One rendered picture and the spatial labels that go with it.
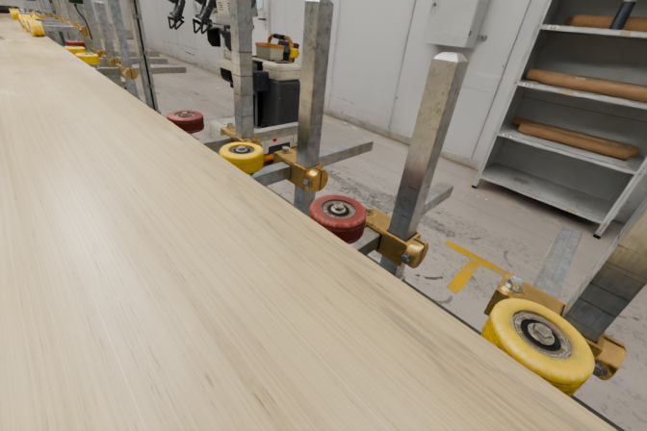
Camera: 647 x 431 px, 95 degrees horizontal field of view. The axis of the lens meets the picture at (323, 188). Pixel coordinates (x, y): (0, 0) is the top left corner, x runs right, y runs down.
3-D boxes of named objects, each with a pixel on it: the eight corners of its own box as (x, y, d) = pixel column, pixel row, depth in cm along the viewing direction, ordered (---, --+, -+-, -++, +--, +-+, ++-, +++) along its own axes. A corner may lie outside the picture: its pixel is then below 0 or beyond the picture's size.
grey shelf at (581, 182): (488, 173, 288) (568, -19, 212) (605, 216, 235) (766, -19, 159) (471, 187, 259) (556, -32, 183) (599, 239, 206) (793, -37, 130)
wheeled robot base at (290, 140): (268, 133, 318) (268, 110, 306) (307, 152, 281) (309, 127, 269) (208, 144, 275) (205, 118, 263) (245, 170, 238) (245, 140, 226)
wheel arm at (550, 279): (553, 239, 60) (563, 222, 58) (573, 248, 58) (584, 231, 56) (471, 399, 32) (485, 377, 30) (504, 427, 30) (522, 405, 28)
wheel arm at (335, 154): (362, 149, 89) (365, 136, 86) (372, 153, 87) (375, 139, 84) (230, 192, 60) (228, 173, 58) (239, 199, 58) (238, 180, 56)
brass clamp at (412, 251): (367, 223, 61) (371, 203, 59) (426, 260, 53) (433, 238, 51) (347, 235, 57) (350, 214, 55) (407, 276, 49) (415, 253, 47)
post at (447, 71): (378, 296, 63) (446, 50, 40) (392, 307, 61) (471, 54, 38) (368, 305, 61) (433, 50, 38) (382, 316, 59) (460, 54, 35)
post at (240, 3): (248, 181, 90) (242, -8, 66) (254, 186, 88) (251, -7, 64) (238, 184, 87) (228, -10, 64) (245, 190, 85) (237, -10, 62)
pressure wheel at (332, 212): (345, 294, 42) (356, 230, 37) (295, 273, 45) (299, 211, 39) (361, 260, 49) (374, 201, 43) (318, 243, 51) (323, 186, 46)
